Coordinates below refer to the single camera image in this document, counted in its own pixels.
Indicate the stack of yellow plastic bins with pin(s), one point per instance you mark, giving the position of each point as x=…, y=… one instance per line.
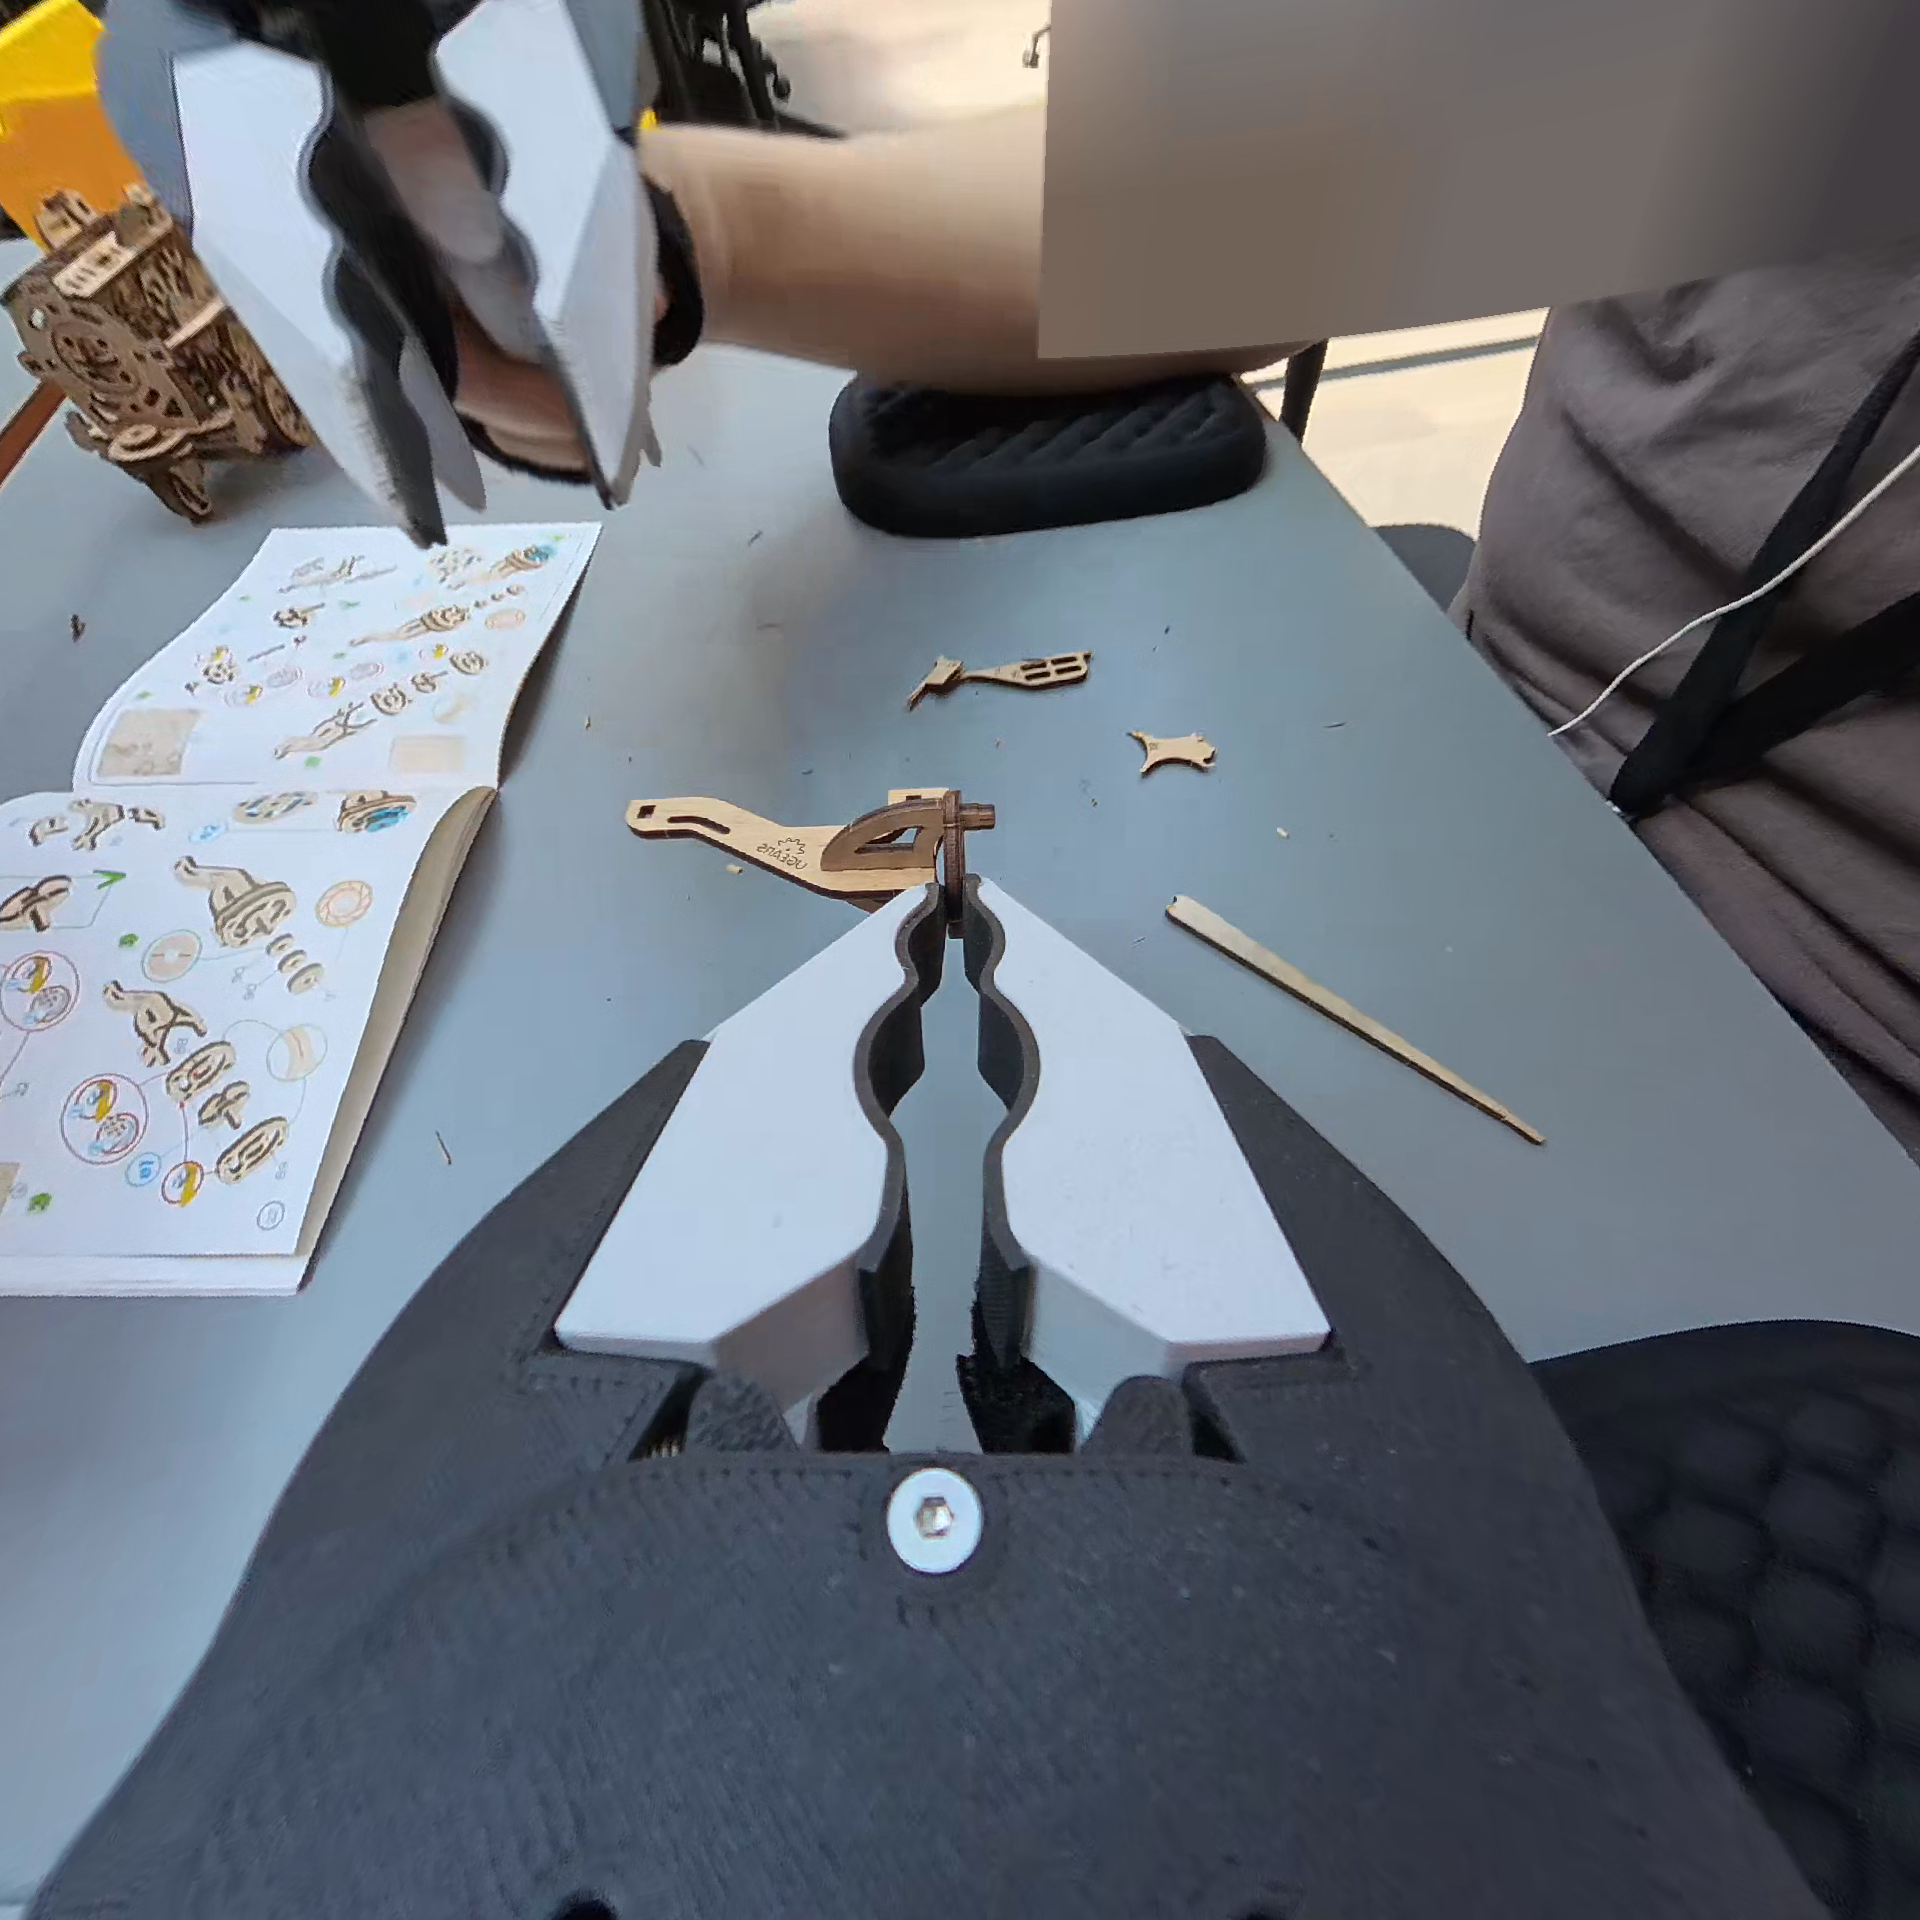
x=53, y=104

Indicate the wooden model arm assembly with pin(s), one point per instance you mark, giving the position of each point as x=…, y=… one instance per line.
x=705, y=822

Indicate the assembled wooden mechanical model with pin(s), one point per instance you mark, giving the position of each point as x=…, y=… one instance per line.
x=134, y=345

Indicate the person's right hand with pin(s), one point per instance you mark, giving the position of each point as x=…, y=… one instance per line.
x=511, y=399

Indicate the white instruction booklet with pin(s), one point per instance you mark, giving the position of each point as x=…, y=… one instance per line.
x=375, y=721

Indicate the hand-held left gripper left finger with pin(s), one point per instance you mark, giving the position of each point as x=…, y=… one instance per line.
x=735, y=1184

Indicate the slotted wooden model part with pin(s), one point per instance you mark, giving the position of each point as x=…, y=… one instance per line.
x=1035, y=671

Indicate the person's right forearm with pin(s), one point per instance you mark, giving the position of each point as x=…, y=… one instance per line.
x=840, y=240

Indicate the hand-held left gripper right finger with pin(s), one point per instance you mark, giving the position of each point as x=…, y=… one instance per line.
x=1140, y=1200

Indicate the thin pointed wooden stick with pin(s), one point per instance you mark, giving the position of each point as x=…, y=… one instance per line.
x=1350, y=1020

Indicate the person's grey shirt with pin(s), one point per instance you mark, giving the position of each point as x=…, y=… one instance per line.
x=1650, y=495

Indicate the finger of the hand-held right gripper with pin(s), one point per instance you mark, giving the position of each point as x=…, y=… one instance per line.
x=249, y=224
x=592, y=254

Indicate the small star-shaped wooden part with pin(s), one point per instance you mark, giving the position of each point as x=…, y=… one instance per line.
x=1171, y=751

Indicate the black chair frame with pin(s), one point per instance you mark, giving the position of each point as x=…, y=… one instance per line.
x=720, y=60

